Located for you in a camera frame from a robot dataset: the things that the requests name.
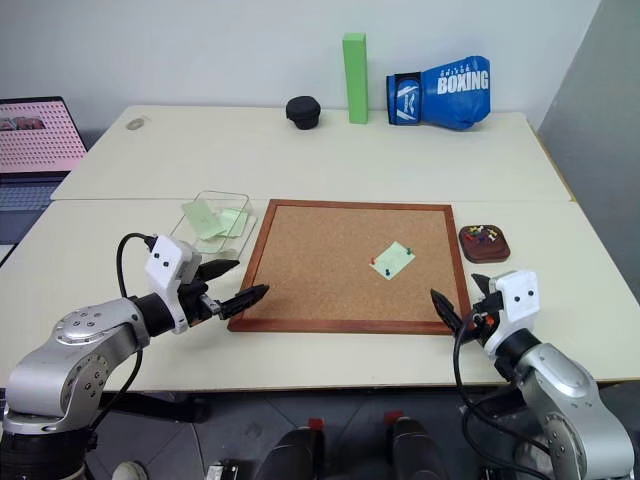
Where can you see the dark rounded shape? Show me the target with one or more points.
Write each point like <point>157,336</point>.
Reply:
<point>295,455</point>
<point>412,447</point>

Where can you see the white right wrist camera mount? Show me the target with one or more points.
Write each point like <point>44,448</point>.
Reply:
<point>520,300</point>

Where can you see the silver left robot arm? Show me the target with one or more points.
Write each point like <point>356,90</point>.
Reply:
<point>75,360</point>

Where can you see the white shoe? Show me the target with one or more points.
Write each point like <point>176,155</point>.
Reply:
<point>129,471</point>

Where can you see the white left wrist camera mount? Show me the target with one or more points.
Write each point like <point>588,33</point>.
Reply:
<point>165,260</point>

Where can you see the black table frame bar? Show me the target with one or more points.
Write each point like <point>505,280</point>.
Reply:
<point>160,407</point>

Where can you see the black round pouch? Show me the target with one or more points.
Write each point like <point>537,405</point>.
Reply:
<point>303,112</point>

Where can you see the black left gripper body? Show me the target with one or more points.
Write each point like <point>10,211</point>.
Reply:
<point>195,300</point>

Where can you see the brown wooden pin dish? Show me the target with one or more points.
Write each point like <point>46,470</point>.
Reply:
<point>487,255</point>

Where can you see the light green paper note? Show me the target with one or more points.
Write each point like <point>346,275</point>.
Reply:
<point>393,260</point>
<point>215,245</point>
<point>202,220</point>
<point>234,221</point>

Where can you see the clear plastic tray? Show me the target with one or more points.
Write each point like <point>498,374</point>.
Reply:
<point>186,235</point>

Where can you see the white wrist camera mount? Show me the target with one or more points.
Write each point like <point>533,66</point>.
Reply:
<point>165,260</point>
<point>520,300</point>

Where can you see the blue boxing glove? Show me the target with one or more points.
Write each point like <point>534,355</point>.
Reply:
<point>445,95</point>

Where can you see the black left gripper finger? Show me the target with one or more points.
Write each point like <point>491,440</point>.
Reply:
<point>220,269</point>
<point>245,299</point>

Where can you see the wood framed cork board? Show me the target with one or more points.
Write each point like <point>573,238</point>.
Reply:
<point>320,260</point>

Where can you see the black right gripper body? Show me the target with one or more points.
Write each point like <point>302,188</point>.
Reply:
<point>486,320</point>

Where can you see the laptop with pink screen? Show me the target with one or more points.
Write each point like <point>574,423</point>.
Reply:
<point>35,135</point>

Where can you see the tall green block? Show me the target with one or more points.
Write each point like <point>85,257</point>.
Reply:
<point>356,80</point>

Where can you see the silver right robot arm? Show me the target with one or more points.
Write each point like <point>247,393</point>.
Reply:
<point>555,380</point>

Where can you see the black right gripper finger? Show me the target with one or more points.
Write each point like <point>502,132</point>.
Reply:
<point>450,315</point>
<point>484,287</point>

